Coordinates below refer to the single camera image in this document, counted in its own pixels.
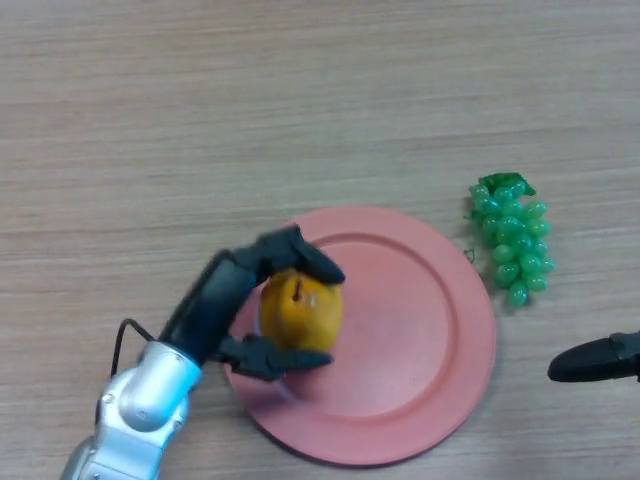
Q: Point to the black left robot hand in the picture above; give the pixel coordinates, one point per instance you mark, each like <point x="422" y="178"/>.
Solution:
<point x="210" y="310"/>

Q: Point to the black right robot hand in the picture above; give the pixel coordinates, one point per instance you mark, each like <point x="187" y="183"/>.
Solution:
<point x="595" y="360"/>

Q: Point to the yellow pear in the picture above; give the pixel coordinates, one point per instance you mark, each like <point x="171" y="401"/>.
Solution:
<point x="305" y="315"/>

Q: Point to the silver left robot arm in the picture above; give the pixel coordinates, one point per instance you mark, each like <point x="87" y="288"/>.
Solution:
<point x="135" y="410"/>

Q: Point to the pink round plate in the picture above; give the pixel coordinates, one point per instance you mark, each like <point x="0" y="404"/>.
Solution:
<point x="400" y="350"/>

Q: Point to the green grape bunch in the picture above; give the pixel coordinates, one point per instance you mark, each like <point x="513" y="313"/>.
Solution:
<point x="517" y="240"/>

